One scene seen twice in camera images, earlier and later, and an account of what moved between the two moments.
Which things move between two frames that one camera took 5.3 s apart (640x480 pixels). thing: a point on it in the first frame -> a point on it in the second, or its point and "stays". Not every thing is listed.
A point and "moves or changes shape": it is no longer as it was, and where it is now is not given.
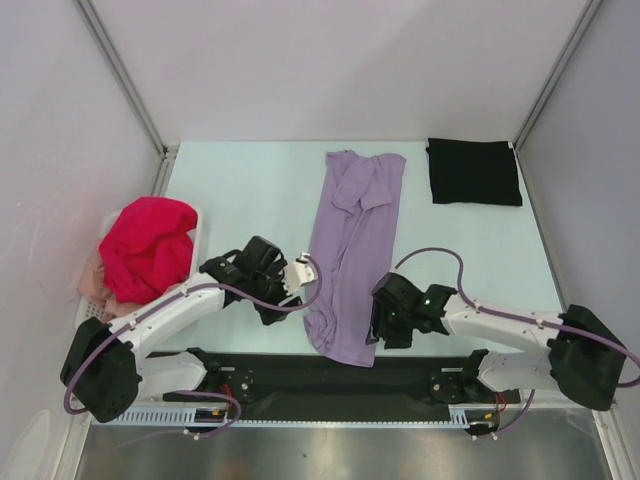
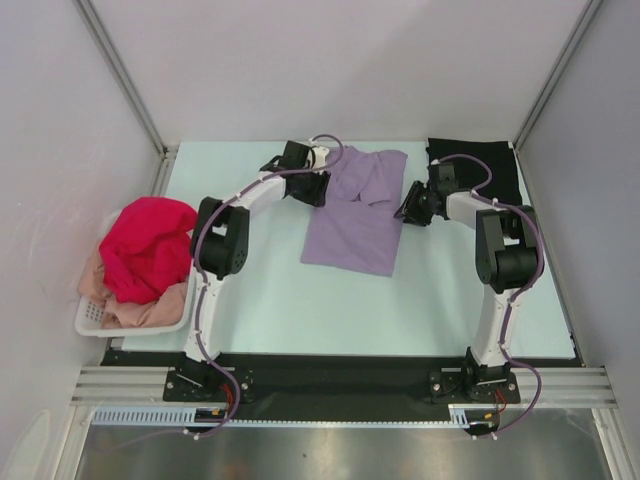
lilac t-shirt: x=358 y=202 moves or changes shape
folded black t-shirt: x=473 y=172 stays
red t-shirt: x=147 y=250 stays
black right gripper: x=380 y=328 -> x=410 y=206
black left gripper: x=275 y=270 -> x=316 y=196
